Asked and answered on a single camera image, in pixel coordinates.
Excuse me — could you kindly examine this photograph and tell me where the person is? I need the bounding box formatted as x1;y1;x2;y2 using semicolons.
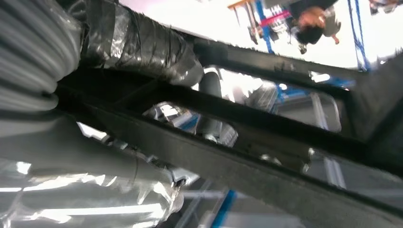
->
288;0;342;55

